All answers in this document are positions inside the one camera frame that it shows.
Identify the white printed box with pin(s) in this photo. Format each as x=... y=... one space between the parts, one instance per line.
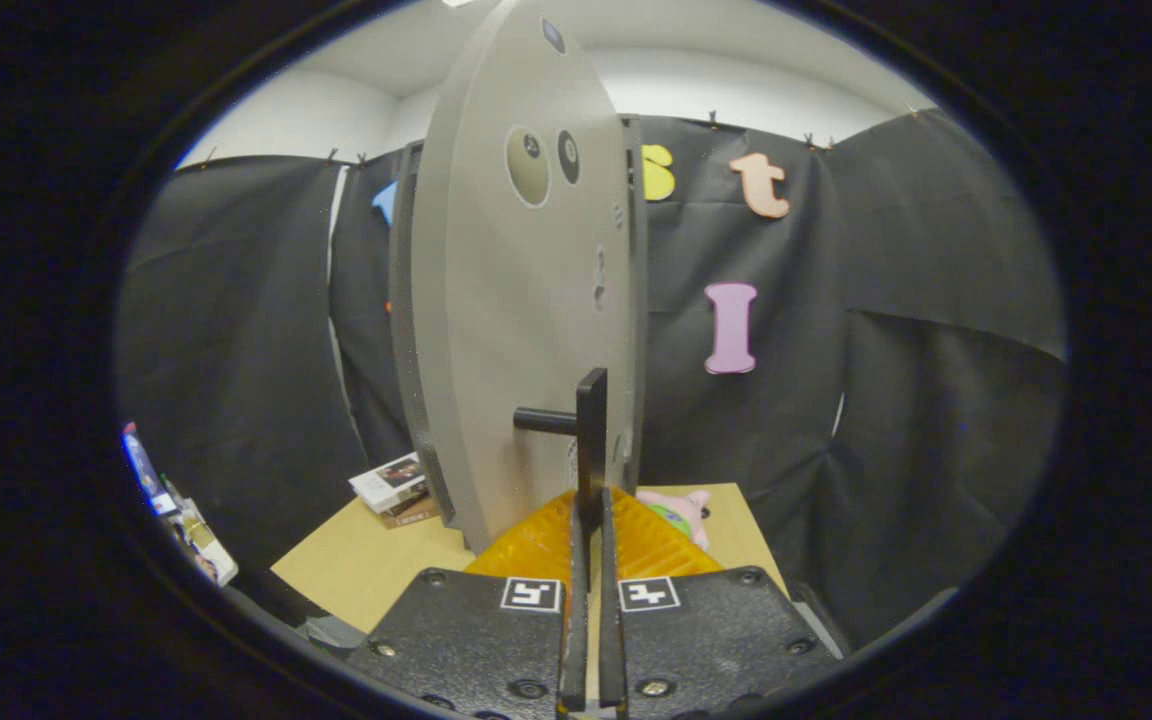
x=391 y=478

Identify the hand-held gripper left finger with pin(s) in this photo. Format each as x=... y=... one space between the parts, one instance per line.
x=574 y=620

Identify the brown flat box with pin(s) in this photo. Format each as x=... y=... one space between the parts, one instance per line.
x=411 y=513

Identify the colourful printed cards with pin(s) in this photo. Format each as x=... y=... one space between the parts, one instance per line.
x=191 y=530

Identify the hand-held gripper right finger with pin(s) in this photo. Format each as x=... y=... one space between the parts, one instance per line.
x=610 y=620

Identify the dark grey shoe cabinet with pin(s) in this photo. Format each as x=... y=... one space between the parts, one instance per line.
x=402 y=300

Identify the pink and green plush toy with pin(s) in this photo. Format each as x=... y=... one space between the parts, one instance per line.
x=681 y=515

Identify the black backdrop cloth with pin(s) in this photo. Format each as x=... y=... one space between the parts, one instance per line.
x=936 y=350

